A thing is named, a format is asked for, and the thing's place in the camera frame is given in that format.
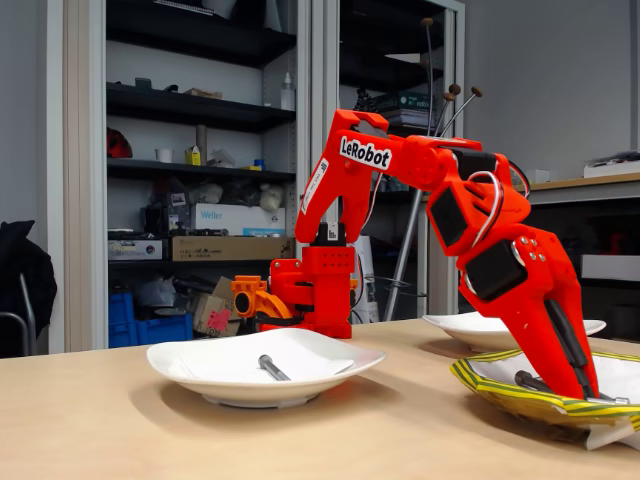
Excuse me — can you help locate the yellow striped octagonal paper tray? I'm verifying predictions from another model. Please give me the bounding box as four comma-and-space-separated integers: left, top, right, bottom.
449, 348, 640, 434

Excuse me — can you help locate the grey wood-topped workbench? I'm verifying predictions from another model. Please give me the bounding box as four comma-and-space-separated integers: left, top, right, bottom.
422, 172, 640, 346

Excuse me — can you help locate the black jacket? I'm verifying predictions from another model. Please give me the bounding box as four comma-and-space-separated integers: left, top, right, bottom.
0, 219, 59, 359

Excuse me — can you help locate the white plastic bottle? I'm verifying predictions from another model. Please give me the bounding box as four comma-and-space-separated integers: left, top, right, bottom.
280, 72, 296, 112

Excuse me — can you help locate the short steel socket screw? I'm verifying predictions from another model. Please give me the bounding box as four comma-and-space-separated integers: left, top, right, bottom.
514, 369, 554, 394

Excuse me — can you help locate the stack of books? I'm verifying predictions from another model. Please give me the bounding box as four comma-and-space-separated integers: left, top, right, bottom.
372, 91, 432, 126

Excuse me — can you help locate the white oblong box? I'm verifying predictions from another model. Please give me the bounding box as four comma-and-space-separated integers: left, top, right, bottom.
580, 254, 640, 282

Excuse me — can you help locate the white red servo cable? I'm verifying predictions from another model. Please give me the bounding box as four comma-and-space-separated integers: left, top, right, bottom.
467, 171, 504, 251

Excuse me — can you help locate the silver coat stand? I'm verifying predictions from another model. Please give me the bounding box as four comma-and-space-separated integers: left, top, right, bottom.
382, 17, 485, 322

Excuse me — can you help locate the black red servo cable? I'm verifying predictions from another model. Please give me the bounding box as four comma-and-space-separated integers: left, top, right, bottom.
509, 159, 532, 199

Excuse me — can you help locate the small grey printed box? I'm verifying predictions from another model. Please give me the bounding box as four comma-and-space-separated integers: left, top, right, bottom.
107, 239, 165, 262

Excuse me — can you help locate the grey open shelf cabinet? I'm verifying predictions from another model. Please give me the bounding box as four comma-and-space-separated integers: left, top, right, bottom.
309, 0, 466, 321
47, 0, 314, 354

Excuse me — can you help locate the orange table clamp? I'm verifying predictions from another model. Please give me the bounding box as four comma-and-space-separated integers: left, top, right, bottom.
230, 274, 304, 321

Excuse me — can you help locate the white Weller box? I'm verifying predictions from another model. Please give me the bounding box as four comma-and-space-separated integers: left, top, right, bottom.
192, 202, 287, 237

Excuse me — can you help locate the metal tube chair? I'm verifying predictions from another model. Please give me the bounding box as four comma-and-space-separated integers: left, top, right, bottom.
0, 272, 39, 357

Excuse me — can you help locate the white square porcelain plate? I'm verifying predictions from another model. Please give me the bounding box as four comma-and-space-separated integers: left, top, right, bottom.
422, 310, 608, 354
146, 327, 388, 410

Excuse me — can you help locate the cardboard box with pink sticker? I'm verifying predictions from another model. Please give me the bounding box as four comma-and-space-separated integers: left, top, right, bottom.
188, 277, 244, 339

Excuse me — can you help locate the small blue plastic crate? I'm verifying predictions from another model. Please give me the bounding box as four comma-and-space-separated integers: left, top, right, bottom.
108, 292, 136, 326

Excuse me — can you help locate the long brown cardboard box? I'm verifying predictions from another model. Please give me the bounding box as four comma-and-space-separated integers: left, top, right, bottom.
171, 235, 297, 263

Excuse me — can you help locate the red black helmet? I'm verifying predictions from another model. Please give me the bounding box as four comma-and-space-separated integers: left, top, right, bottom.
106, 127, 134, 160

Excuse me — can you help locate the white crumpled paper sheet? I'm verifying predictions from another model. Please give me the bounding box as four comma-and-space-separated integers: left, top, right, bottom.
469, 349, 640, 451

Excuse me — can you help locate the wide blue plastic crate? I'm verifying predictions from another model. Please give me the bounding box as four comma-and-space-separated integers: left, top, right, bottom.
108, 313, 195, 350

